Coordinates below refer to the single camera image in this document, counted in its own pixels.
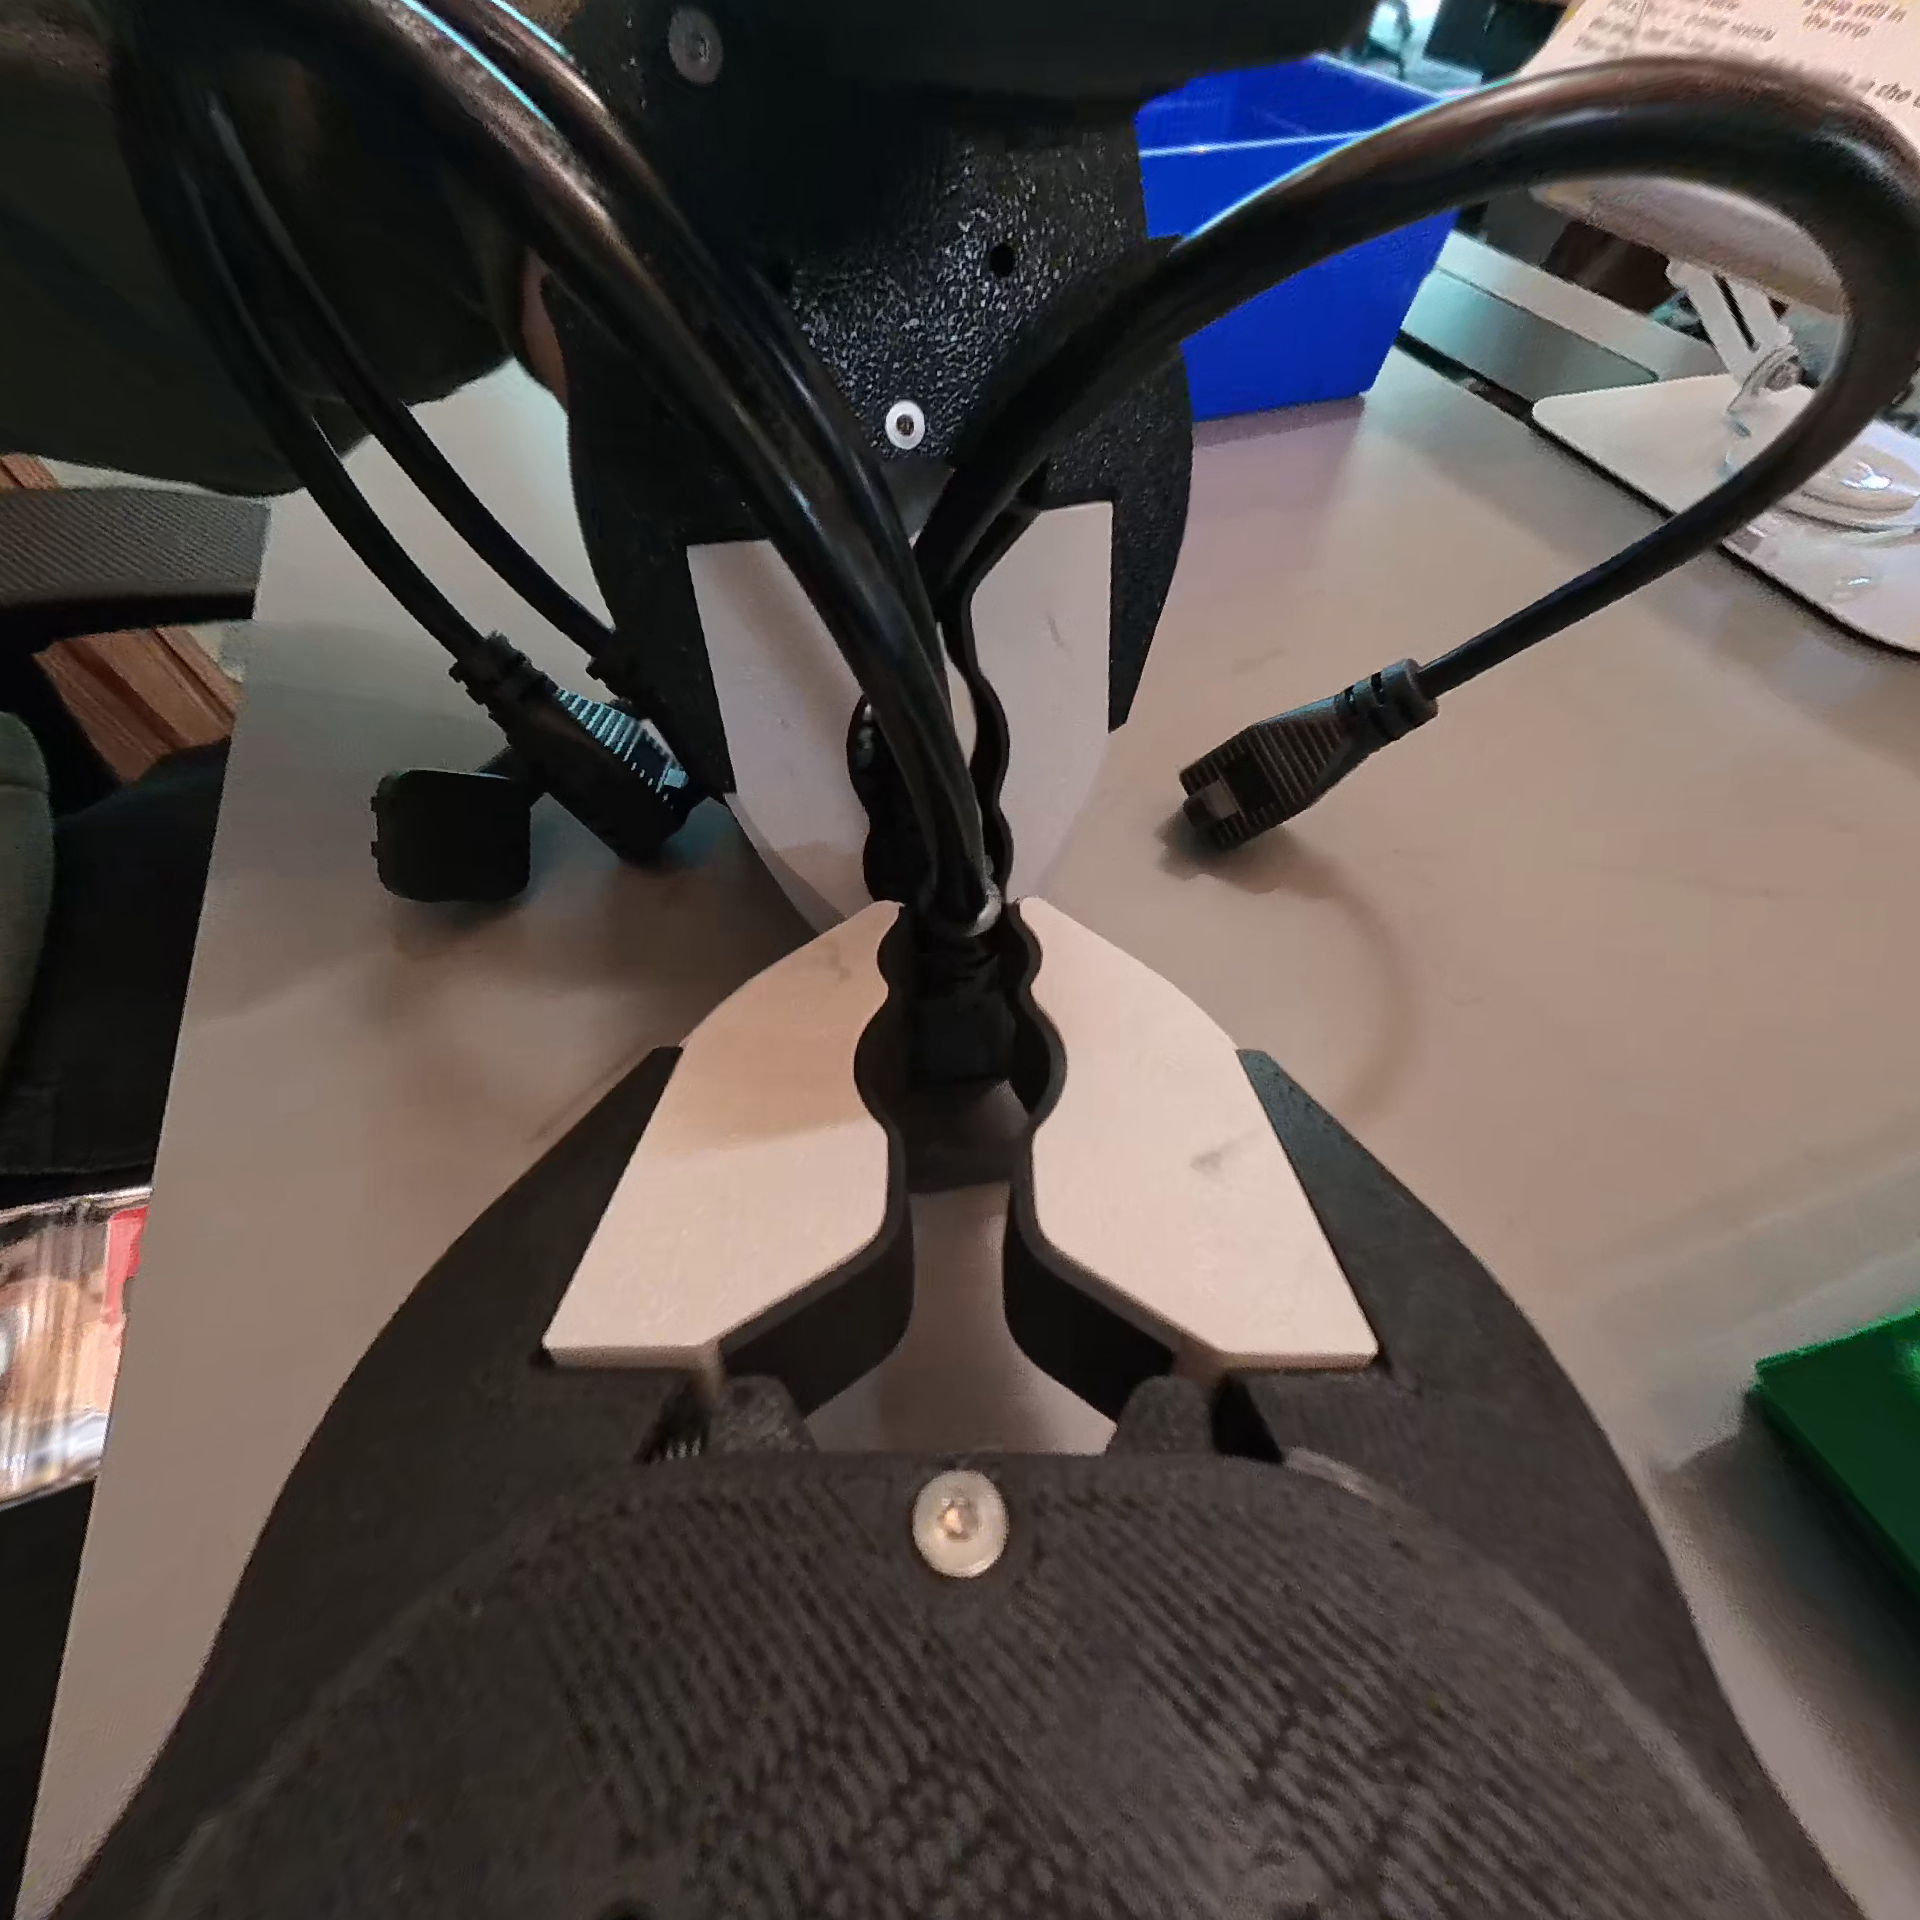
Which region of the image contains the blue plastic bin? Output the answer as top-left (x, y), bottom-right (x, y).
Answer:
top-left (1135, 50), bottom-right (1462, 425)

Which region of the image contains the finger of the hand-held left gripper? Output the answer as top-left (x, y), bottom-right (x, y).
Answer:
top-left (944, 497), bottom-right (1120, 901)
top-left (685, 533), bottom-right (902, 927)

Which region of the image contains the clear plastic packet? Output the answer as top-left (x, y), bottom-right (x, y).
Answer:
top-left (0, 1183), bottom-right (154, 1502)

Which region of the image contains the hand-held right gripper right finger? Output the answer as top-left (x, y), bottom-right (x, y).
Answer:
top-left (1001, 897), bottom-right (1381, 1421)

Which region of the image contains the white document stand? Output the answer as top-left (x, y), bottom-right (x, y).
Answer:
top-left (1532, 149), bottom-right (1920, 657)

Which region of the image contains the grey office chair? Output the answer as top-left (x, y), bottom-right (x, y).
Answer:
top-left (0, 497), bottom-right (273, 1185)

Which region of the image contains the black power cord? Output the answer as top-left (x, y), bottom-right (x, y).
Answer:
top-left (129, 0), bottom-right (1920, 1088)

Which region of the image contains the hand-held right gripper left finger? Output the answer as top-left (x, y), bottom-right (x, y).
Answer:
top-left (541, 897), bottom-right (918, 1411)

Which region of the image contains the green flat board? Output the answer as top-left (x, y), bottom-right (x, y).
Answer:
top-left (1754, 1305), bottom-right (1920, 1651)

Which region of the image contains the silver flat device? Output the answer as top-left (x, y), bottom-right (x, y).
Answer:
top-left (1394, 226), bottom-right (1689, 439)

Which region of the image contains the printed paper sheet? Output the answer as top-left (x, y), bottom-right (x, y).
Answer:
top-left (1532, 0), bottom-right (1920, 113)

